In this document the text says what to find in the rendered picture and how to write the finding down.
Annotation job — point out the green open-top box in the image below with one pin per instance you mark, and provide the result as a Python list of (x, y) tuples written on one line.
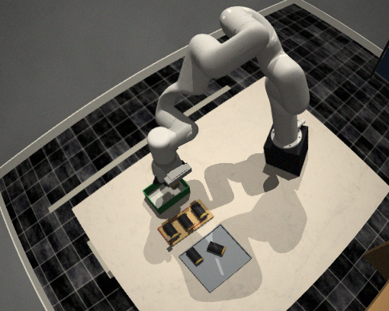
[(160, 195)]

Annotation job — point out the tan battery board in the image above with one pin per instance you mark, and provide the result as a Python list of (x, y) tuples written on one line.
[(180, 228)]

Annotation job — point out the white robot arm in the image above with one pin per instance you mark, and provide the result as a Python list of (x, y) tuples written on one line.
[(205, 58)]

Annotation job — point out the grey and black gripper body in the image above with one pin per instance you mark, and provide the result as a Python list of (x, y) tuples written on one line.
[(158, 172)]

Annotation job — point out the black battery with gold end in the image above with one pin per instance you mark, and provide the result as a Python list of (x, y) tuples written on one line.
[(214, 247), (194, 255), (184, 220), (169, 228), (175, 186), (199, 211)]

